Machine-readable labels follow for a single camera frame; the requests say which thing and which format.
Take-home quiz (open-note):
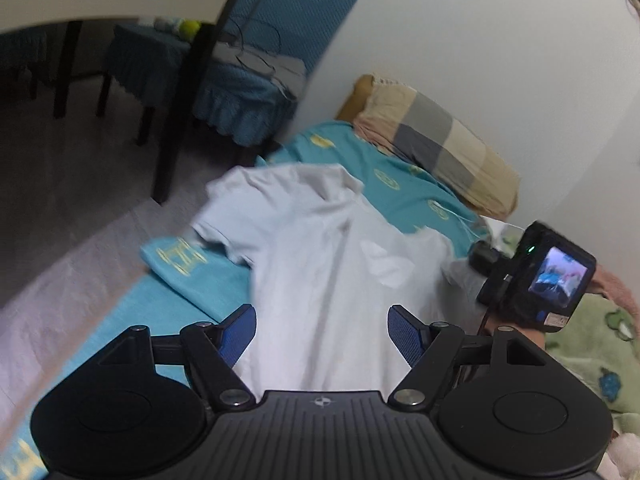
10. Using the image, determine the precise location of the teal printed bed sheet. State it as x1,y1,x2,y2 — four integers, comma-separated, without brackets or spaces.
15,122,496,480

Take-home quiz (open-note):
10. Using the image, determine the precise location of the white charging cable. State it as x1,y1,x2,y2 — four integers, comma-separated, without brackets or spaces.
435,202,526,233

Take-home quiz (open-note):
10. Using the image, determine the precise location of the black cable with adapter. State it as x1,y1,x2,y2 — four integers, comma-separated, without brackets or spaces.
232,7,287,73

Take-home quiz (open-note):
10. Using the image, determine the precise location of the grey folded towel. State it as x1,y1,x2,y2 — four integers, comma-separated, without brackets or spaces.
215,44,307,97

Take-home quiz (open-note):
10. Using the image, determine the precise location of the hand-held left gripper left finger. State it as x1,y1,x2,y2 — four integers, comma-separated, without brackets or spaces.
97,304,258,411

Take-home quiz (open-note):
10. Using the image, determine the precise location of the pink fleece blanket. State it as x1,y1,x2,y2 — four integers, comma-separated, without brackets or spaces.
587,264,635,312

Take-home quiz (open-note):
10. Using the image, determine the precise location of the green printed fleece blanket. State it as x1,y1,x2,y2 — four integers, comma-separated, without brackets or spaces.
492,220,640,436

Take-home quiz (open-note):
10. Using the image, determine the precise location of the white shirt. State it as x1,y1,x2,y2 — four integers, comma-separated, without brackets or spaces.
192,162,481,396

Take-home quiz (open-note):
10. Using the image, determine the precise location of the mustard yellow pillow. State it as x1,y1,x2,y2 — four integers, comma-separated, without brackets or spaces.
337,75,375,122

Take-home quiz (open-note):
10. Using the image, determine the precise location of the checked beige grey pillow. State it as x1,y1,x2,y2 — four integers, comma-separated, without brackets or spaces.
352,82,521,221

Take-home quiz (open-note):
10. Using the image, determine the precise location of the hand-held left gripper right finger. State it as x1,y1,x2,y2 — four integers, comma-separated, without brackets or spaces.
387,304,551,411

